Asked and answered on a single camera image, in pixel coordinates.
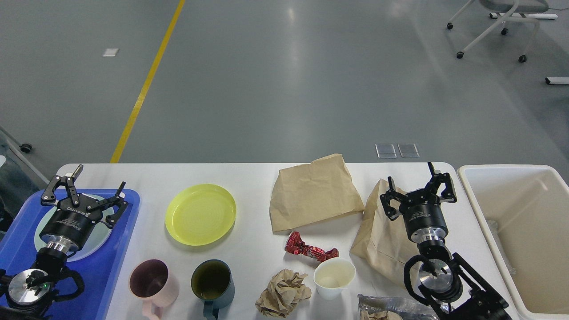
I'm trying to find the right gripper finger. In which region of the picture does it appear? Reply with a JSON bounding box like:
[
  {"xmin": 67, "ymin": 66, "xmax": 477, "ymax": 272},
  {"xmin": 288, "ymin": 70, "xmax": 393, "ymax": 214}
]
[
  {"xmin": 419, "ymin": 162, "xmax": 457, "ymax": 205},
  {"xmin": 380, "ymin": 176, "xmax": 407, "ymax": 221}
]

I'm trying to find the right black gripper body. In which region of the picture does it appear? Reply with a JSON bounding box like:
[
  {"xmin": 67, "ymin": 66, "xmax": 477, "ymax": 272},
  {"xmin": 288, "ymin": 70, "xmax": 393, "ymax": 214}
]
[{"xmin": 401, "ymin": 204, "xmax": 449, "ymax": 244}]

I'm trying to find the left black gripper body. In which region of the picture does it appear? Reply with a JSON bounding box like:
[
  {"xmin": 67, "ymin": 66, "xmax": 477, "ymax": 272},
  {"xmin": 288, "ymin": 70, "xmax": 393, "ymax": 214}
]
[{"xmin": 40, "ymin": 204, "xmax": 108, "ymax": 251}]

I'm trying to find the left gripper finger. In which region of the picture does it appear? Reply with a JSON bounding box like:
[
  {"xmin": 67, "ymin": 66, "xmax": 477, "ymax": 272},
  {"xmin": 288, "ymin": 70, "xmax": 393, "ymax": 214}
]
[
  {"xmin": 40, "ymin": 164, "xmax": 84, "ymax": 213},
  {"xmin": 87, "ymin": 181, "xmax": 129, "ymax": 229}
]

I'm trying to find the yellow plastic plate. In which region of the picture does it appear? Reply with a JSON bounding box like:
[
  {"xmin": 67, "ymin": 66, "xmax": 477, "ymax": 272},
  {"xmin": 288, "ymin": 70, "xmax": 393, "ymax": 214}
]
[{"xmin": 165, "ymin": 184, "xmax": 236, "ymax": 246}]

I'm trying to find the pink mug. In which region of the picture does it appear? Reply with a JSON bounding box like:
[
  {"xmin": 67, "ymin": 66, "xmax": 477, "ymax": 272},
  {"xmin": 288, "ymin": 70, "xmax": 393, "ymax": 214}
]
[{"xmin": 128, "ymin": 259, "xmax": 180, "ymax": 320}]

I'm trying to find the dark teal mug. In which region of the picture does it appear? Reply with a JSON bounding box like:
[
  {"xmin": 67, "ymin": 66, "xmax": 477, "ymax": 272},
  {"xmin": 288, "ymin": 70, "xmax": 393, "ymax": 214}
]
[{"xmin": 191, "ymin": 259, "xmax": 235, "ymax": 320}]

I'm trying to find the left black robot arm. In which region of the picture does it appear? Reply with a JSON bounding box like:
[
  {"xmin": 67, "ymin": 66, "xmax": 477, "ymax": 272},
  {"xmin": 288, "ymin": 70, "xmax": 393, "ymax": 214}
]
[{"xmin": 1, "ymin": 164, "xmax": 128, "ymax": 320}]

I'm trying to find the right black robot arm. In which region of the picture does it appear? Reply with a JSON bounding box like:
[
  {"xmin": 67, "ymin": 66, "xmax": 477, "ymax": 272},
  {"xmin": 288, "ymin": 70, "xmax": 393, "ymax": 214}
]
[{"xmin": 379, "ymin": 163, "xmax": 511, "ymax": 320}]

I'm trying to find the paper bag under gripper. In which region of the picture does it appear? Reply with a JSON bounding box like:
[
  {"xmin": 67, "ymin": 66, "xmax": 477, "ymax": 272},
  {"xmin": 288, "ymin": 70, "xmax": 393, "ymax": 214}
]
[{"xmin": 350, "ymin": 180, "xmax": 419, "ymax": 288}]

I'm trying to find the pale green plate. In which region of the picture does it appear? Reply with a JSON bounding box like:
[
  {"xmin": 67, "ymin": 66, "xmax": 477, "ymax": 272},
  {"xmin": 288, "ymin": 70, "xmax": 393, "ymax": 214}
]
[{"xmin": 34, "ymin": 207, "xmax": 111, "ymax": 262}]

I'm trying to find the right clear floor plate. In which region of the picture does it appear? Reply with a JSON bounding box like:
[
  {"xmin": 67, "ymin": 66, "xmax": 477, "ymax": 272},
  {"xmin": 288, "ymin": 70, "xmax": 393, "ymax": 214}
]
[{"xmin": 397, "ymin": 143, "xmax": 420, "ymax": 158}]

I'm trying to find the clear floor plate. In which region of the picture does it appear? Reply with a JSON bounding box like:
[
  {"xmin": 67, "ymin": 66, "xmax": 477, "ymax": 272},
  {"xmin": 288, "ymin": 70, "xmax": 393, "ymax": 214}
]
[
  {"xmin": 375, "ymin": 143, "xmax": 397, "ymax": 159},
  {"xmin": 397, "ymin": 143, "xmax": 420, "ymax": 158}
]

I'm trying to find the blue plastic tray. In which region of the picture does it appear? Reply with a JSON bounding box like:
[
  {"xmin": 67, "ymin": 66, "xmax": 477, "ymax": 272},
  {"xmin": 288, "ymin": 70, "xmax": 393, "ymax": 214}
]
[{"xmin": 0, "ymin": 189, "xmax": 140, "ymax": 320}]

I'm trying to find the left clear floor plate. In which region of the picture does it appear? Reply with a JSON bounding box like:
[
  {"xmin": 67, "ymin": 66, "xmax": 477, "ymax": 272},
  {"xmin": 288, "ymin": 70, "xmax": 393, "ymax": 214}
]
[{"xmin": 375, "ymin": 143, "xmax": 397, "ymax": 159}]

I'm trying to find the large flat paper bag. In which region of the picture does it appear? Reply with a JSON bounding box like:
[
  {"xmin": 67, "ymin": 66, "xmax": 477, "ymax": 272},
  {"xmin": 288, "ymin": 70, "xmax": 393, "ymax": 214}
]
[{"xmin": 269, "ymin": 153, "xmax": 365, "ymax": 232}]

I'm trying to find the white paper cup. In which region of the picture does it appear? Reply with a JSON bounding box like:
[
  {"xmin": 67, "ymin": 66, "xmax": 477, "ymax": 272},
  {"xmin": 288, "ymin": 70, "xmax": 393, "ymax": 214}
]
[{"xmin": 313, "ymin": 257, "xmax": 356, "ymax": 300}]

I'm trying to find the beige plastic bin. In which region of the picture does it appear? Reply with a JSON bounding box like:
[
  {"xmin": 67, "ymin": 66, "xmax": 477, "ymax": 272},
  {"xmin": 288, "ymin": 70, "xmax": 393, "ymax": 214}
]
[{"xmin": 457, "ymin": 164, "xmax": 569, "ymax": 320}]

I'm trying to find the clear plastic bag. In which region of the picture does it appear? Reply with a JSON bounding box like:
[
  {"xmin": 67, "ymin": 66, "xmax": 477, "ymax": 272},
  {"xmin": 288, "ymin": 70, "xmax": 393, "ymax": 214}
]
[{"xmin": 357, "ymin": 294, "xmax": 438, "ymax": 320}]

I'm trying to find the red foil wrapper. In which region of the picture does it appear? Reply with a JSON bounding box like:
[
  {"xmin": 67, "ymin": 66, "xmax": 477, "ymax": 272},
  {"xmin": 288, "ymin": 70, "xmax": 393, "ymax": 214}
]
[{"xmin": 284, "ymin": 231, "xmax": 340, "ymax": 263}]

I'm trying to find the crumpled brown paper ball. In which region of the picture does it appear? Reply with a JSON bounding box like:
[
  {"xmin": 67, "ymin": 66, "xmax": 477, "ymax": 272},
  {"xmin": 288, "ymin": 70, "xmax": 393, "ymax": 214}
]
[{"xmin": 255, "ymin": 268, "xmax": 312, "ymax": 318}]

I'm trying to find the white office chair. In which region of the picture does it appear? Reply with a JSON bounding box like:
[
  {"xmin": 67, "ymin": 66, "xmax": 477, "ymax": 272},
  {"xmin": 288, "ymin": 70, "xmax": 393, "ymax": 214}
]
[{"xmin": 456, "ymin": 0, "xmax": 549, "ymax": 63}]

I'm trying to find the white floor rail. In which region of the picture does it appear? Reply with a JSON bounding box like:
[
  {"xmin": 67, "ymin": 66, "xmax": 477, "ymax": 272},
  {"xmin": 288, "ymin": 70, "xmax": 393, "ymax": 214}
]
[{"xmin": 545, "ymin": 77, "xmax": 569, "ymax": 85}]

